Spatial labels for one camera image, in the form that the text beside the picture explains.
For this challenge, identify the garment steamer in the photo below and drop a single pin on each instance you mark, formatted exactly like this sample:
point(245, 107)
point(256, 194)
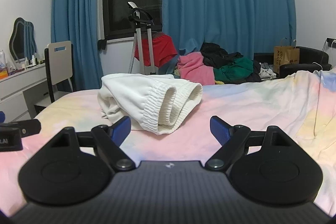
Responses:
point(139, 50)

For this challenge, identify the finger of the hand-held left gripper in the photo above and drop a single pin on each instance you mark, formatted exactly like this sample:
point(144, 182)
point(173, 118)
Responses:
point(29, 126)

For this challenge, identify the green garment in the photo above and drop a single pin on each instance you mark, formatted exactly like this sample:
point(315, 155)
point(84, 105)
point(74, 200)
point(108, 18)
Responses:
point(236, 67)

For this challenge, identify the wavy black-framed mirror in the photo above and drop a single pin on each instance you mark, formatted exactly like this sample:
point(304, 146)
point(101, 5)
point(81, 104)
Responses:
point(19, 40)

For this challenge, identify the white dresser desk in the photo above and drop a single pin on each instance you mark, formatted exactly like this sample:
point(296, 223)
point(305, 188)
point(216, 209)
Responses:
point(15, 87)

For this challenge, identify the black wall outlet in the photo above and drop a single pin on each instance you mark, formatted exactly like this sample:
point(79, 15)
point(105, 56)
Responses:
point(330, 43)

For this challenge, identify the beige black-framed chair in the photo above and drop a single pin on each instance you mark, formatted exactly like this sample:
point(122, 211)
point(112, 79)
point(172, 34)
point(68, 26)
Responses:
point(59, 64)

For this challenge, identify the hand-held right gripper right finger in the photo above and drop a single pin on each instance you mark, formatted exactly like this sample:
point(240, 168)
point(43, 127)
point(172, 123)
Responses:
point(219, 130)

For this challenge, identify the red garment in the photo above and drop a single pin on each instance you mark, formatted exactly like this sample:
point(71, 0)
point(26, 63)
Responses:
point(162, 48)

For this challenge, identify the black garment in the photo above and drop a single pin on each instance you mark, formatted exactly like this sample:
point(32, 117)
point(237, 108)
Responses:
point(215, 53)

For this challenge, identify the white printed cloth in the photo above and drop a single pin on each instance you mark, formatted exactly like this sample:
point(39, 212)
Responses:
point(267, 71)

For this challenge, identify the white pants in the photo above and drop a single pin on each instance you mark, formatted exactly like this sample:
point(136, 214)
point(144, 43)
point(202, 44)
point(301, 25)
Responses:
point(136, 98)

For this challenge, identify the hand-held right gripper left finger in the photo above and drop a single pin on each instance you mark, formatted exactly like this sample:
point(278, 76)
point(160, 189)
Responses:
point(121, 130)

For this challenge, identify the black armchair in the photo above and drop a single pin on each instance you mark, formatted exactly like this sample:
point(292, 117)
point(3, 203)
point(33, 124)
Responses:
point(309, 56)

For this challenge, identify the row of cosmetic bottles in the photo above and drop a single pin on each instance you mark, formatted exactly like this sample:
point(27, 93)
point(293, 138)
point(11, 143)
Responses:
point(32, 60)

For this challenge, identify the white plastic bottle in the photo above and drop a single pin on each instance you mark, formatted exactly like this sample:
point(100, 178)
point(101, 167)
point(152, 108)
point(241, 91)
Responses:
point(2, 61)

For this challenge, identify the orange box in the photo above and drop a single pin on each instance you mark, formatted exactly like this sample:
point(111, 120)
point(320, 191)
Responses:
point(3, 74)

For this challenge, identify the brown paper bag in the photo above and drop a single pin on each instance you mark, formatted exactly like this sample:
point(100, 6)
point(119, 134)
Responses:
point(283, 58)

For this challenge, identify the bed with pastel sheet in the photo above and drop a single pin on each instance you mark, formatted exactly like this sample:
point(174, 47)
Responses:
point(262, 108)

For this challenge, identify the blue curtain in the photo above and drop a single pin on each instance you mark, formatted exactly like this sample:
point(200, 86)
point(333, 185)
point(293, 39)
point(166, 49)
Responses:
point(223, 3)
point(76, 16)

